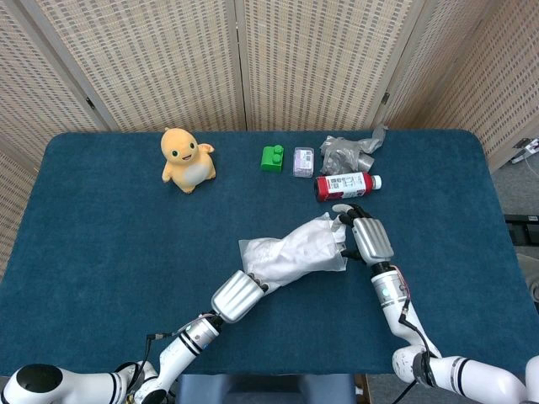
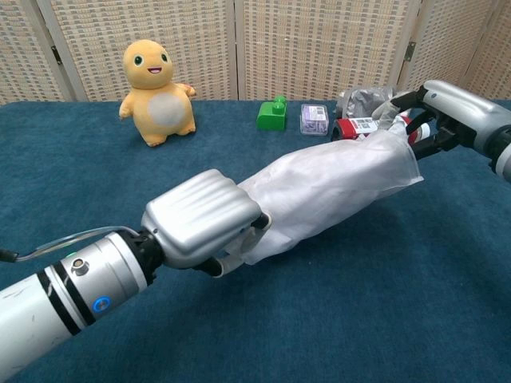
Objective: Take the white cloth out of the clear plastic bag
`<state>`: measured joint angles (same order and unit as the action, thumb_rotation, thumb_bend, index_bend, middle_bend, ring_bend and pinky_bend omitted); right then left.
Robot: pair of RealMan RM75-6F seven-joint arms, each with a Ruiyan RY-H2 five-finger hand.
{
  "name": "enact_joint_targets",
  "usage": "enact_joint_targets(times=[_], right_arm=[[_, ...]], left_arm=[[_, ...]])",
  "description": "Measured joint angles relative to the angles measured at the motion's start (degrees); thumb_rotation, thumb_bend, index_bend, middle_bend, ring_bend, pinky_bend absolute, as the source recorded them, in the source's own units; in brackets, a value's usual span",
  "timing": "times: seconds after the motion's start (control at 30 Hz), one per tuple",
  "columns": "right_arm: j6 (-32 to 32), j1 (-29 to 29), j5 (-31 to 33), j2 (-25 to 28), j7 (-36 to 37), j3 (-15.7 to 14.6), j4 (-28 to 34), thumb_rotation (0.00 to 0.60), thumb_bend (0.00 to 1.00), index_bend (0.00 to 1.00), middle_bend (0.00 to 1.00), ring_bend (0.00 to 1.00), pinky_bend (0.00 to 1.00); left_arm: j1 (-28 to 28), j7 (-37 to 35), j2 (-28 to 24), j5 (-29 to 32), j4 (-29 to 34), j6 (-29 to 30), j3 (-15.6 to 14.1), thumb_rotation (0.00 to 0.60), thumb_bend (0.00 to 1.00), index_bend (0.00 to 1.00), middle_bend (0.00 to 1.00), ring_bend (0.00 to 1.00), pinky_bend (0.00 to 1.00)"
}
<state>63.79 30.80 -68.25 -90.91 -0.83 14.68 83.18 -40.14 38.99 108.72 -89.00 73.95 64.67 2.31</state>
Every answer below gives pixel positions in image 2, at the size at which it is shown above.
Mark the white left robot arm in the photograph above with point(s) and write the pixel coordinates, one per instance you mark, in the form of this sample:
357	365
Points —
60	295

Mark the green building block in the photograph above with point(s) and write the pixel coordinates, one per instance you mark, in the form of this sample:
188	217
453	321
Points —
271	117

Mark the woven folding screen panel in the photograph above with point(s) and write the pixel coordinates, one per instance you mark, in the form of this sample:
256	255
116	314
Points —
319	48
104	32
20	52
471	40

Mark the grey foil packaging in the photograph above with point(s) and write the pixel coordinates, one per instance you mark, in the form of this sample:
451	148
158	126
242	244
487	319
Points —
359	101

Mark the red drink bottle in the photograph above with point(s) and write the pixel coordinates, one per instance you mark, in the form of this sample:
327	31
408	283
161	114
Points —
355	127

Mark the yellow plush dinosaur toy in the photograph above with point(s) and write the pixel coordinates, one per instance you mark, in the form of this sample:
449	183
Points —
159	111

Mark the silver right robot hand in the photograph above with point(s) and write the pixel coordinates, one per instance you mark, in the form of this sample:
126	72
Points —
463	107

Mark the small clear purple box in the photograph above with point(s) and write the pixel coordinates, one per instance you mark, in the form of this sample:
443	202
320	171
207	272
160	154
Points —
315	119

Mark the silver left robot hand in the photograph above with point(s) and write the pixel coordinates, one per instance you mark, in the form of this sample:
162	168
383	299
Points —
199	215

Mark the blue felt table cover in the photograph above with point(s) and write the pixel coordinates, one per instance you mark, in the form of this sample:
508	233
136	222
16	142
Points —
359	299

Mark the transparent bag with white contents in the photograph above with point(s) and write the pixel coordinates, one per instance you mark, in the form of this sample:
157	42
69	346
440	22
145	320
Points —
327	179

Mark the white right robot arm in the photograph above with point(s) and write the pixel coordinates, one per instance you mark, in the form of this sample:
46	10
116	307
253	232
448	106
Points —
505	159

